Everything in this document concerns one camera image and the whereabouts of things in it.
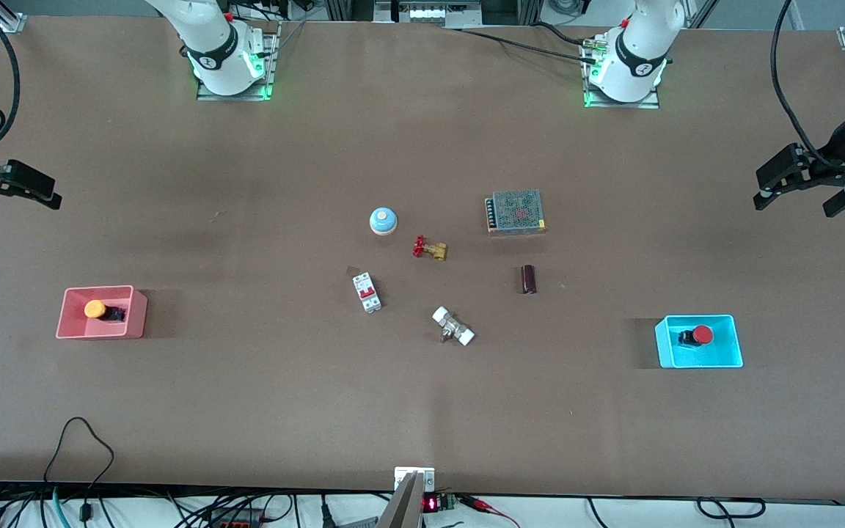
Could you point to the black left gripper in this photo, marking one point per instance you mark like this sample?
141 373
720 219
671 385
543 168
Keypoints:
835 155

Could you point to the yellow push button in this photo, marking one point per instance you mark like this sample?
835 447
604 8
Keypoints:
94 309

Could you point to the red mushroom push button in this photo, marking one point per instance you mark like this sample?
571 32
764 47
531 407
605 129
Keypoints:
702 334

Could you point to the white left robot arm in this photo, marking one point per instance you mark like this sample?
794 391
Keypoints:
635 44

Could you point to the pink plastic box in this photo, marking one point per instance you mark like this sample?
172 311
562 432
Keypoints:
70 330

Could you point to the cyan plastic box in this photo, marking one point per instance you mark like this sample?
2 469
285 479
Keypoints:
723 356

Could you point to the metal mesh power supply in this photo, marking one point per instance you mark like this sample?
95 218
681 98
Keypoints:
516 212

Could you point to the dark brown cylindrical capacitor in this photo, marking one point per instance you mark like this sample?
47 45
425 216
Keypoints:
529 279

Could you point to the white red circuit breaker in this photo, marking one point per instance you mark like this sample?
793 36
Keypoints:
367 292

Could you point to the blue white dome button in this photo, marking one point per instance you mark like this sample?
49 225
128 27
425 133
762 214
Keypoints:
383 219

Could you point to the silver valve white ends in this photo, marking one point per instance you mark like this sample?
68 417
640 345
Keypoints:
453 326

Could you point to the black orange power strip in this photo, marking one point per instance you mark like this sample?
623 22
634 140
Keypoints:
235 522

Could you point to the red digit display module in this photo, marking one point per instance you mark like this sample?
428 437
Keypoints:
431 504

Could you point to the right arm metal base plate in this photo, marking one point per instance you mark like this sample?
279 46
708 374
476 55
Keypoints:
270 59

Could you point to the white table edge bracket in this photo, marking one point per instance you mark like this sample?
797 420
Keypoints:
428 478

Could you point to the grey aluminium camera bar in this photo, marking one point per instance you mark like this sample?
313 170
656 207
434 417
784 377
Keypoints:
402 506

